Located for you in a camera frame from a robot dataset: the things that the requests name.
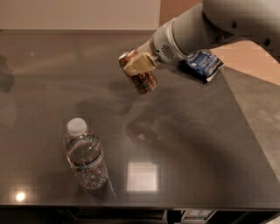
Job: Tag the blue chip bag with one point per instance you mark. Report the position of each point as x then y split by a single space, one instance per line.
202 65

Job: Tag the clear plastic water bottle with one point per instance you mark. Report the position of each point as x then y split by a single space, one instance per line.
83 149

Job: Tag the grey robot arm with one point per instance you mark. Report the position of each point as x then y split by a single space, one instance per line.
207 25

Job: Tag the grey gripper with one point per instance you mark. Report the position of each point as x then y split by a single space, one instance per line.
162 44

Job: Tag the orange soda can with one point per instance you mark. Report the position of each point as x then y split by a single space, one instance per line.
142 82

